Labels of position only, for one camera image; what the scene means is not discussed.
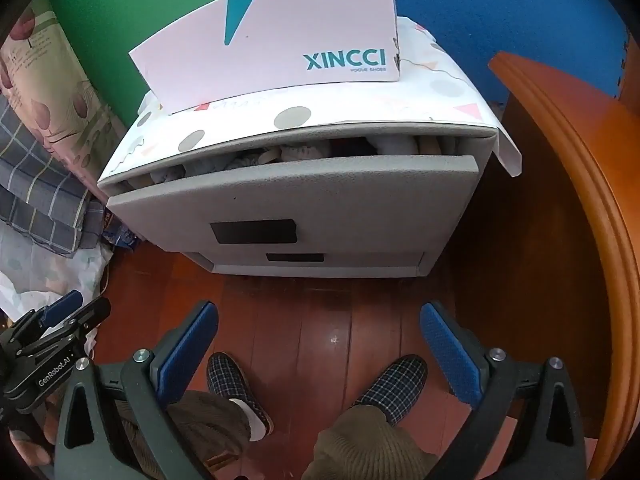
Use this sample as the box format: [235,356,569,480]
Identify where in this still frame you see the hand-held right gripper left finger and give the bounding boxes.
[54,301,220,480]

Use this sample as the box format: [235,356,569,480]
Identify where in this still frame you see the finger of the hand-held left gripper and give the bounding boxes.
[15,290,85,333]
[30,297,112,361]

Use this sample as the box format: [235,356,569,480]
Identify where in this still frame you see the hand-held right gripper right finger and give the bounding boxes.
[419,301,588,480]

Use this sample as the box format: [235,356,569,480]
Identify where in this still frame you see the pile of underwear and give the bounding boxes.
[127,132,468,186]

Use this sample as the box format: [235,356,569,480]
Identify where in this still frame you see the white XINCCI shoe box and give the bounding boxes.
[128,0,402,116]

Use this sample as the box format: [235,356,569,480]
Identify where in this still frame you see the grey lower drawer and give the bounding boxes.
[192,247,427,279]

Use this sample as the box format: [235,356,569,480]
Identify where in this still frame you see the person's left hand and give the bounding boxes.
[10,405,56,468]

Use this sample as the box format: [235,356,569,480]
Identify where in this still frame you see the person's left plaid slipper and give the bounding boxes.
[206,352,275,436]

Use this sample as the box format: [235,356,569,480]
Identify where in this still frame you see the person's plaid slipper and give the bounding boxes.
[206,352,275,436]
[350,354,429,428]

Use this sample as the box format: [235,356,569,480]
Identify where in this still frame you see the white printed plastic bag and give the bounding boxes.
[0,220,113,321]

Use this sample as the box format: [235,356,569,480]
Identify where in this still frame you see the person's right plaid slipper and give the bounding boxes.
[350,354,429,428]

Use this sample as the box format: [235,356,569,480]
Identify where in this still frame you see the person's left leg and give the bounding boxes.
[115,390,253,480]

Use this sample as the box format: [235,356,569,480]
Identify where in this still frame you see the person's leg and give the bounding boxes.
[115,390,253,480]
[302,402,441,480]

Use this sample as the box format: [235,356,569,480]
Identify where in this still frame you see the blue snack packet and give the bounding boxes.
[100,210,141,251]

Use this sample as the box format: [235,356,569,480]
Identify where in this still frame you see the grey plaid blanket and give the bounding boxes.
[0,95,113,261]

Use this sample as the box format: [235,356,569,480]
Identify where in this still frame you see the person's right leg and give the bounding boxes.
[302,402,441,480]

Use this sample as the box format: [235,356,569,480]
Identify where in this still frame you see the grey bedside cabinet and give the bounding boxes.
[97,125,501,279]

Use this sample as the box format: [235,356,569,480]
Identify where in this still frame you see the patterned white cover cloth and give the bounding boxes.
[97,16,522,186]

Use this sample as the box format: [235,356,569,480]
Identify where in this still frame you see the orange wooden furniture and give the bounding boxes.
[487,51,640,480]

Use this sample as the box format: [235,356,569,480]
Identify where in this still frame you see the green foam mat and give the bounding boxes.
[45,0,301,131]

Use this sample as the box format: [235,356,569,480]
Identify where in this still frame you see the blue foam mat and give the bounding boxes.
[290,0,628,106]

